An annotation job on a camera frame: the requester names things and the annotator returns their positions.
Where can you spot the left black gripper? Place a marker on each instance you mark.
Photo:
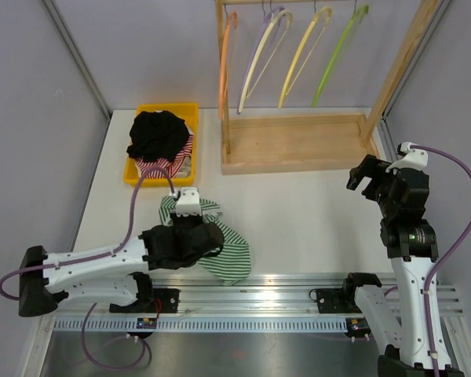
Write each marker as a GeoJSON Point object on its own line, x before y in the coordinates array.
{"type": "Point", "coordinates": [177, 219]}

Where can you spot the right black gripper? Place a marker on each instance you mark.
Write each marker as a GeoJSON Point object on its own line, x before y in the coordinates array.
{"type": "Point", "coordinates": [373, 168]}

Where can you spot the green white striped tank top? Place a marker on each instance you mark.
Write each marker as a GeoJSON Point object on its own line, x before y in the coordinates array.
{"type": "Point", "coordinates": [234, 262]}

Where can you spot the red white striped tank top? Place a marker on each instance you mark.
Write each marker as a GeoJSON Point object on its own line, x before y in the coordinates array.
{"type": "Point", "coordinates": [180, 167]}

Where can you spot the black tank top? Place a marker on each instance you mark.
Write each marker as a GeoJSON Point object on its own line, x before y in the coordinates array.
{"type": "Point", "coordinates": [157, 135]}

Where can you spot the green hanger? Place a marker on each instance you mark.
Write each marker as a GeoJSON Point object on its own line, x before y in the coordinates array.
{"type": "Point", "coordinates": [350, 30]}

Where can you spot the yellow hanger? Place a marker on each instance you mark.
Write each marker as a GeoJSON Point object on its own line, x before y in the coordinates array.
{"type": "Point", "coordinates": [310, 39]}

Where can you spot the cream hanger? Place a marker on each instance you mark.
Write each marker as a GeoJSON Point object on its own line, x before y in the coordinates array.
{"type": "Point", "coordinates": [269, 47]}

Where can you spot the purple hanger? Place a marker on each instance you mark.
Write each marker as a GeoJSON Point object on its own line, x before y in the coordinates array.
{"type": "Point", "coordinates": [270, 25]}

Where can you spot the orange hanger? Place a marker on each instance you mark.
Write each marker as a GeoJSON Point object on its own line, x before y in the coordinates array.
{"type": "Point", "coordinates": [227, 48]}

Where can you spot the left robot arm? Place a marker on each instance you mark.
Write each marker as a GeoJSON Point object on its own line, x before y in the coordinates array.
{"type": "Point", "coordinates": [118, 278]}

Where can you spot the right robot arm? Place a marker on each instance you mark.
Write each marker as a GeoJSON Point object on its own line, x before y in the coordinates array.
{"type": "Point", "coordinates": [412, 343]}

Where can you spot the wooden clothes rack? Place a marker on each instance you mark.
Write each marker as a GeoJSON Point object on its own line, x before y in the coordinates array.
{"type": "Point", "coordinates": [323, 141]}

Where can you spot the yellow plastic bin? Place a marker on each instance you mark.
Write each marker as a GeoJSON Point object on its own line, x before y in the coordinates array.
{"type": "Point", "coordinates": [189, 112]}

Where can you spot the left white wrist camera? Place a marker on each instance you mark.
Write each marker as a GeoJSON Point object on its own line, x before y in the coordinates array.
{"type": "Point", "coordinates": [187, 202]}

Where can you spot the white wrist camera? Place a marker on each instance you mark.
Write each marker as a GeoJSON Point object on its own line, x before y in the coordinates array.
{"type": "Point", "coordinates": [187, 202]}
{"type": "Point", "coordinates": [411, 157]}

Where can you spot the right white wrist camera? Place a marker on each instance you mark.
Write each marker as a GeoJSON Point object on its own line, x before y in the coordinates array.
{"type": "Point", "coordinates": [411, 157]}

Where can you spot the aluminium rail base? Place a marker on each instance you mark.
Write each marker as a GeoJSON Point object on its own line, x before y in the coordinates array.
{"type": "Point", "coordinates": [268, 303]}

